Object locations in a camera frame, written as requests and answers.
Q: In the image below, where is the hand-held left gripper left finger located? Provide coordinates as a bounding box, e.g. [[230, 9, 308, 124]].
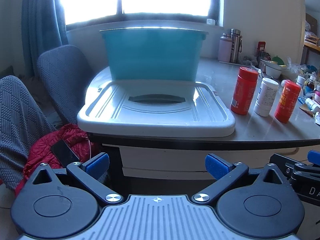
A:
[[31, 152, 123, 204]]

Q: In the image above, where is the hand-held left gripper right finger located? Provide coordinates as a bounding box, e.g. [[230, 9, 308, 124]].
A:
[[191, 153, 288, 204]]

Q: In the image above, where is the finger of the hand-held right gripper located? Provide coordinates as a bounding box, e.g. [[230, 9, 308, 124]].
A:
[[270, 153, 320, 178], [307, 149, 320, 164]]

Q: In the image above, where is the white plastic bin lid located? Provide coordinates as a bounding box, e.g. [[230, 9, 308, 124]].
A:
[[77, 67, 236, 138]]

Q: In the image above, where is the teal plastic storage bin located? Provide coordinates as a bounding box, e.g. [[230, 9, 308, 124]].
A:
[[99, 26, 209, 83]]

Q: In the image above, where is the black smartphone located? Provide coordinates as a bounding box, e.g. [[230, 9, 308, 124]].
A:
[[51, 140, 80, 168]]

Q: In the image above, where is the small white squeeze bottle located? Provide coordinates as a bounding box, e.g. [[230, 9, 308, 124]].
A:
[[305, 97, 320, 113]]

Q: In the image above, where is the slim red canister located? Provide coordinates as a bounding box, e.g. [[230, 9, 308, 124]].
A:
[[274, 79, 302, 124]]

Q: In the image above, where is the red puffer jacket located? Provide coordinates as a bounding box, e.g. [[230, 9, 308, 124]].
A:
[[14, 124, 101, 197]]

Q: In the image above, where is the white pill bottle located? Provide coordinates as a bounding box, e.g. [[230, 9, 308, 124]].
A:
[[253, 77, 279, 117]]

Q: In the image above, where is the wide red canister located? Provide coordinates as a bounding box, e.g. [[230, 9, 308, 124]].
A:
[[230, 67, 259, 116]]

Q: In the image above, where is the clear plastic bag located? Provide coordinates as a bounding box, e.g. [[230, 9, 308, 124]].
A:
[[285, 56, 305, 80]]

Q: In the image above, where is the white ceramic bowl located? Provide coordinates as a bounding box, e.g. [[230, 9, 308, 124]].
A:
[[261, 60, 287, 78]]

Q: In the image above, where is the grey knit-covered chair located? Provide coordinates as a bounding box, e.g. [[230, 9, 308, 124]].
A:
[[0, 75, 58, 191], [37, 44, 95, 126]]

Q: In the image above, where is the wooden shelf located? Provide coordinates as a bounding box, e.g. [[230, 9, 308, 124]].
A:
[[303, 12, 320, 65]]

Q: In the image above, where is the red box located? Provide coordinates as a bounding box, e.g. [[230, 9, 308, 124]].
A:
[[257, 41, 266, 63]]

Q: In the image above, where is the pink water bottle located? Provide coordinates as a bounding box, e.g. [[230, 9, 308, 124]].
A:
[[218, 32, 232, 62]]

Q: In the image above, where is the steel thermos flask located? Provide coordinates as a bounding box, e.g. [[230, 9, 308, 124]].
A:
[[229, 29, 243, 64]]

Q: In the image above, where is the blue curtain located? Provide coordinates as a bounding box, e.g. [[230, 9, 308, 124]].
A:
[[21, 0, 69, 68]]

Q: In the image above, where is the white charging cable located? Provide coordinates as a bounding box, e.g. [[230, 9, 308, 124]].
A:
[[87, 136, 93, 162]]

